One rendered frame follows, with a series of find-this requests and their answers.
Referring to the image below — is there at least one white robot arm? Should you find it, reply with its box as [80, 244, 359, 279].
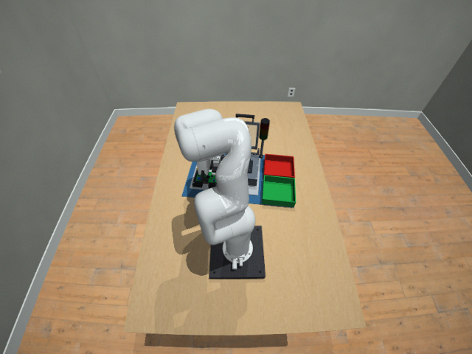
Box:
[174, 109, 255, 269]

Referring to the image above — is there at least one green circuit board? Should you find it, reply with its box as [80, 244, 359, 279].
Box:
[196, 172, 217, 183]

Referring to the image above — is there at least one green bin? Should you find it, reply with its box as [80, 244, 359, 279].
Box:
[262, 175, 296, 207]

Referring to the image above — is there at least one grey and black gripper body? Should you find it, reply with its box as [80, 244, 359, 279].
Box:
[197, 160, 211, 175]

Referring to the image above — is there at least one red bin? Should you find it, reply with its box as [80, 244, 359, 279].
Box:
[263, 154, 295, 178]

